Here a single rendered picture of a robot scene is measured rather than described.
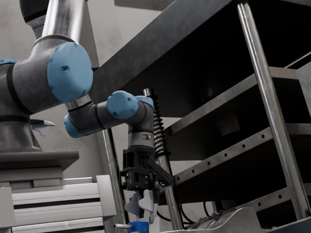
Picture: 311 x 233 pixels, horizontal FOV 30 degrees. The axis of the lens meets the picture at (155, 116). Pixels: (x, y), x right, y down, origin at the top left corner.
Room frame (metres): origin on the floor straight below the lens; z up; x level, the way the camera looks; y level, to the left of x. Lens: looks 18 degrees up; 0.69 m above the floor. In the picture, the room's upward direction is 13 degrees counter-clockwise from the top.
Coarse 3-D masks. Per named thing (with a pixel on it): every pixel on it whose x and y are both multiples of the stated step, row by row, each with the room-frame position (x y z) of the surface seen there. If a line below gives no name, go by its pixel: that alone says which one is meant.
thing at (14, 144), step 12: (0, 120) 1.11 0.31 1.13; (12, 120) 1.12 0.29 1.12; (24, 120) 1.14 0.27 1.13; (0, 132) 1.11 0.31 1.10; (12, 132) 1.11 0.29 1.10; (24, 132) 1.13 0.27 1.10; (0, 144) 1.10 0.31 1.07; (12, 144) 1.10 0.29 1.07; (24, 144) 1.12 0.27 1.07; (36, 144) 1.17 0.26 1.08
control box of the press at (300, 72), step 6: (306, 66) 2.11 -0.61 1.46; (300, 72) 2.14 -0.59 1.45; (306, 72) 2.12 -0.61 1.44; (300, 78) 2.14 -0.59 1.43; (306, 78) 2.12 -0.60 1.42; (300, 84) 2.15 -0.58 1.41; (306, 84) 2.13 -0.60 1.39; (306, 90) 2.14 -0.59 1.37; (306, 96) 2.14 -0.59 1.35; (306, 102) 2.15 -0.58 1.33
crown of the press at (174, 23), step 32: (192, 0) 2.28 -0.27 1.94; (224, 0) 2.14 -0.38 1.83; (256, 0) 2.16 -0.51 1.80; (288, 0) 2.23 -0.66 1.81; (160, 32) 2.48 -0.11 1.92; (192, 32) 2.32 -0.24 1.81; (224, 32) 2.39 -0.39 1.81; (288, 32) 2.55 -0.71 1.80; (128, 64) 2.70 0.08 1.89; (160, 64) 2.59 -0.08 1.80; (192, 64) 2.68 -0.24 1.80; (224, 64) 2.73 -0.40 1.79; (288, 64) 2.97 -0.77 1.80; (96, 96) 2.97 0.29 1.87; (160, 96) 3.03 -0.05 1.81; (192, 96) 3.14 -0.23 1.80; (224, 128) 2.78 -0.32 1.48
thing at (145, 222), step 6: (132, 222) 1.59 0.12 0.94; (138, 222) 1.58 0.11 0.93; (144, 222) 1.60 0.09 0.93; (156, 222) 1.62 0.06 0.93; (120, 228) 1.57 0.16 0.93; (126, 228) 1.58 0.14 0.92; (132, 228) 1.59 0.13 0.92; (138, 228) 1.58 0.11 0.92; (144, 228) 1.60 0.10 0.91; (150, 228) 1.60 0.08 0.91; (156, 228) 1.62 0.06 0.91
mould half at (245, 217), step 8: (240, 208) 1.75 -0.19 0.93; (248, 208) 1.77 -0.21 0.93; (224, 216) 1.77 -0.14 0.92; (232, 216) 1.73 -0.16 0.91; (240, 216) 1.75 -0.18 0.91; (248, 216) 1.77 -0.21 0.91; (256, 216) 1.79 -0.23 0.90; (208, 224) 1.81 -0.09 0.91; (216, 224) 1.75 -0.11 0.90; (224, 224) 1.70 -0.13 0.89; (232, 224) 1.72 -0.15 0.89; (240, 224) 1.74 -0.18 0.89; (248, 224) 1.76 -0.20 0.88; (256, 224) 1.78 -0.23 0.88; (168, 232) 1.57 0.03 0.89; (176, 232) 1.59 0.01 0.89; (184, 232) 1.61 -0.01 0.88; (192, 232) 1.62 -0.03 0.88; (200, 232) 1.64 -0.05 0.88; (208, 232) 1.66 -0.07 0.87; (216, 232) 1.68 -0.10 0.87; (224, 232) 1.70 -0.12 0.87; (232, 232) 1.72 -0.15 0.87; (240, 232) 1.74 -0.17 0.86; (248, 232) 1.76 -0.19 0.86; (256, 232) 1.78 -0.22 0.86
